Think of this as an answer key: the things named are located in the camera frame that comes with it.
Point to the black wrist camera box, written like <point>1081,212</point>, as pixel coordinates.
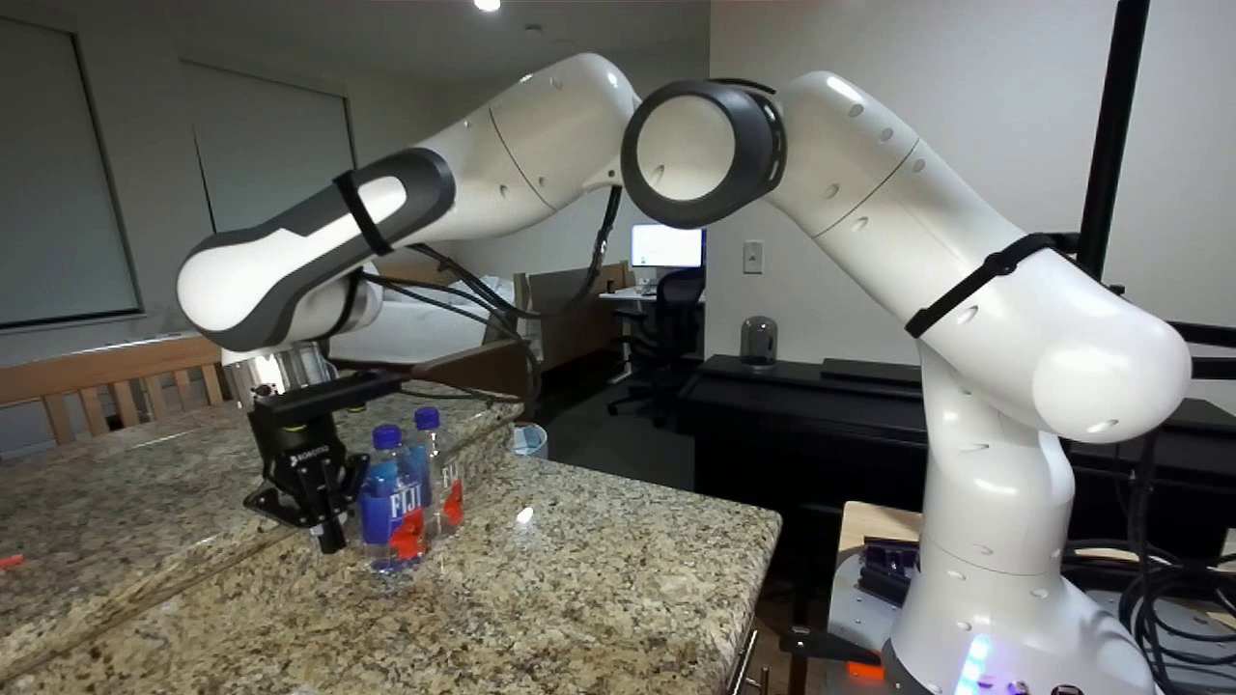
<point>321,394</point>

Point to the white bed mattress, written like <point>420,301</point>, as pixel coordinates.
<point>411,333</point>

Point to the blue black box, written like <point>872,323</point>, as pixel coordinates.
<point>888,569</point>

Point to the small orange object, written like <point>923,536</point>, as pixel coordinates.
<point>865,670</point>

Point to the clear plastic cup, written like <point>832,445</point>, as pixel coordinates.
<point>530,442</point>

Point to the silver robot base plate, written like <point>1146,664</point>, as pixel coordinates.
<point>864,605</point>

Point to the wooden chair back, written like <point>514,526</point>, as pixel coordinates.
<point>103,367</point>

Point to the light wooden robot table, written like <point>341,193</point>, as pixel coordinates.
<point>883,521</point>

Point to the grey wall screen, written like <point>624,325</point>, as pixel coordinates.
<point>60,168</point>

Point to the brown wooden bed frame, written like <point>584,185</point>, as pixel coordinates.
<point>573,323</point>

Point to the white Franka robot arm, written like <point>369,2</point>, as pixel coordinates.
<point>951,256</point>

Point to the Fiji water bottle blue cap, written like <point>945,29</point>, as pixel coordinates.
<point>452,503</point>
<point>382,503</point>

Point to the grey cylindrical speaker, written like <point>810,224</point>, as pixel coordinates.
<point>758,336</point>

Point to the round ceiling light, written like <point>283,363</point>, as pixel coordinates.
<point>489,4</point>

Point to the black vertical pole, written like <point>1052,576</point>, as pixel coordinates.
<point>1109,127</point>

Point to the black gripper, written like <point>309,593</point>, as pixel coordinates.
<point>299,449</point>

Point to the black office chair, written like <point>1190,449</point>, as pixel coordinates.
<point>671,333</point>

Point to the small red object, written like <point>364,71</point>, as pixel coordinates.
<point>9,560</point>

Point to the lit computer monitor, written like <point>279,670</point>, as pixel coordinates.
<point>664,243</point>

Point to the white wall outlet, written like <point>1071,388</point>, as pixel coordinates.
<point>751,256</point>

